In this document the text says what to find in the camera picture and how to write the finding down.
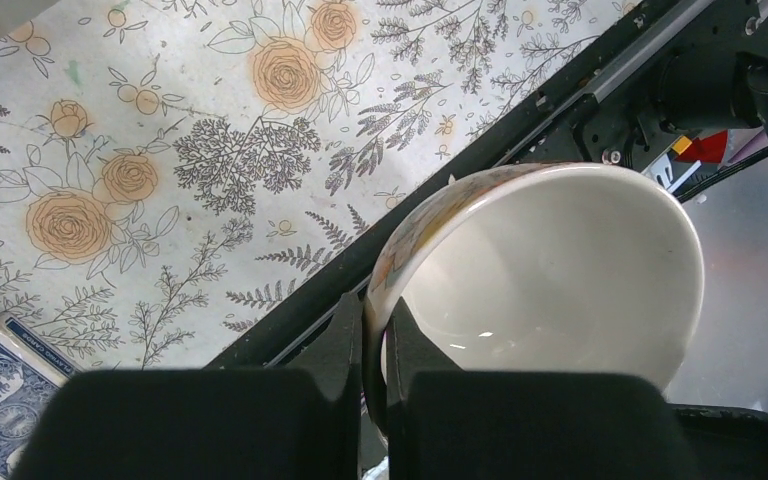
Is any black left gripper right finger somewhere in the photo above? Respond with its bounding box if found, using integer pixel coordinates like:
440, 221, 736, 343
386, 301, 699, 479

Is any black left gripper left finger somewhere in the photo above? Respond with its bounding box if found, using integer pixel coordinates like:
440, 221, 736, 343
12, 293, 363, 479

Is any beige floral bowl front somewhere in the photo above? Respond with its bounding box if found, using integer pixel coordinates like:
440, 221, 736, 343
363, 163, 705, 429

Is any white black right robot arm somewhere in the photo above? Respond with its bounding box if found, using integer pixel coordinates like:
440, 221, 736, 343
655, 1, 768, 138

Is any blue playing card box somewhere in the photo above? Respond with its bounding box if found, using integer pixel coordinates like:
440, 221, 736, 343
0, 316, 76, 479

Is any floral patterned table mat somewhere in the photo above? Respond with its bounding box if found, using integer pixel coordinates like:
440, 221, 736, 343
0, 1, 635, 368

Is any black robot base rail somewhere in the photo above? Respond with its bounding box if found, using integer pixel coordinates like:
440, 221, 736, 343
211, 1, 711, 369

